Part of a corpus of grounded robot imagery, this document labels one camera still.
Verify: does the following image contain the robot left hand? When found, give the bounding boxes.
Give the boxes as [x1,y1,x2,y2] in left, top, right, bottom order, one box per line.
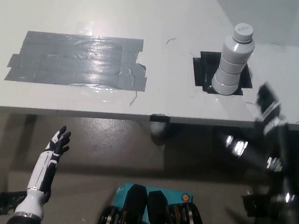
[14,121,73,221]

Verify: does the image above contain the white round table leg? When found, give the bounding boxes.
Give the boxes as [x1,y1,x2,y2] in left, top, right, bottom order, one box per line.
[148,120,171,145]

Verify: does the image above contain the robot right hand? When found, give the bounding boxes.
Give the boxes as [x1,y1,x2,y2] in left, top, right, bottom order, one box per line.
[253,80,292,131]

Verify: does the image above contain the grey duct tape patch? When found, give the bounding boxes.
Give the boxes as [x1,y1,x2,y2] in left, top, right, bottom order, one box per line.
[3,26,152,95]

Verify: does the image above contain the black table edge clip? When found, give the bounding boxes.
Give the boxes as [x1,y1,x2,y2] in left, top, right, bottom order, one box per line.
[150,112,171,124]

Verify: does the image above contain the white plastic bottle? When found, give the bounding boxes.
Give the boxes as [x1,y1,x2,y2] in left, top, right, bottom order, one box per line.
[209,19,258,99]

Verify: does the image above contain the black tape square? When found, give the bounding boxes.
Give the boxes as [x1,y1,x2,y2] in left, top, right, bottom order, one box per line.
[189,49,256,98]

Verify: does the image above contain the robot torso black teal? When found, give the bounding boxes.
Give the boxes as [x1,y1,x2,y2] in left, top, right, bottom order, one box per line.
[96,180,215,224]

